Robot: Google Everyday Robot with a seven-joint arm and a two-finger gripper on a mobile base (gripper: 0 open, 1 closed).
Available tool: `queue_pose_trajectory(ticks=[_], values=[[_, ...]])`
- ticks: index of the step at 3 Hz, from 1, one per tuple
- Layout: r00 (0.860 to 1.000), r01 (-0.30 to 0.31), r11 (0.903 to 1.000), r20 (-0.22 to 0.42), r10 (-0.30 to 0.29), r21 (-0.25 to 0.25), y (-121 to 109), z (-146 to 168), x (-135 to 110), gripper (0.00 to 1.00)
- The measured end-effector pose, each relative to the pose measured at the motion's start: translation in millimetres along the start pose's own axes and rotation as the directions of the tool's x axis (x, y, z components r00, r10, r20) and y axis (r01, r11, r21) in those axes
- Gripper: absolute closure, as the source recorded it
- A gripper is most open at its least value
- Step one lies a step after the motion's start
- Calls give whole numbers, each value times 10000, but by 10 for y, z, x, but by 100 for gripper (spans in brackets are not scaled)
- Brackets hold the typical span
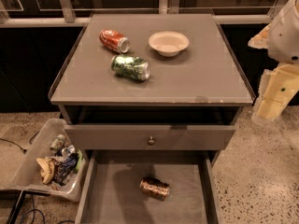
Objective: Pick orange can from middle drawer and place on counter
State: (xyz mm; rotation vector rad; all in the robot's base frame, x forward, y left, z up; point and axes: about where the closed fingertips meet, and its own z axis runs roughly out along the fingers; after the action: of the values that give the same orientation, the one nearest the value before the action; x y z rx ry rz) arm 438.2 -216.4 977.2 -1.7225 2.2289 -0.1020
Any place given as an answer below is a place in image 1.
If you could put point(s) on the tan crumpled item in bin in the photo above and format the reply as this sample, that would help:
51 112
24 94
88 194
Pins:
47 171

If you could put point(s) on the green soda can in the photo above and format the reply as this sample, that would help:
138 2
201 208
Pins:
132 67

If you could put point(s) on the small can in bin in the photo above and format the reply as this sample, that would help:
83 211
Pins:
57 143

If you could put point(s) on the grey drawer cabinet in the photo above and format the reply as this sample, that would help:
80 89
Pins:
202 85

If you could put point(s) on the round metal drawer knob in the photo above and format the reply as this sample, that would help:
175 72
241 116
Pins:
151 141

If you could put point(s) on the dark snack bag in bin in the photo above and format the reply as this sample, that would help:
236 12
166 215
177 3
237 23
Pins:
63 168

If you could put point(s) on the clear plastic bin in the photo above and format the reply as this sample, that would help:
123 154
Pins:
28 177

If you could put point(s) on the orange soda can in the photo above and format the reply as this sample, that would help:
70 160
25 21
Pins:
155 188

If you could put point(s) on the red soda can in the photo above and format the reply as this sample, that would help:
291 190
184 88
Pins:
114 41

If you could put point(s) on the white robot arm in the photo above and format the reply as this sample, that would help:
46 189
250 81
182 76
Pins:
281 40

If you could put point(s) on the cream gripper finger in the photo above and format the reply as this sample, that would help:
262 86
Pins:
277 88
260 41

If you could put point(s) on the grey open middle drawer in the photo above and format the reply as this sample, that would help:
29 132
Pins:
111 192

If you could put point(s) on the white paper bowl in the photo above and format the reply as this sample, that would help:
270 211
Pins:
168 43

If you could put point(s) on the grey top drawer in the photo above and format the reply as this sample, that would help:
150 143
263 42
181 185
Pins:
135 137

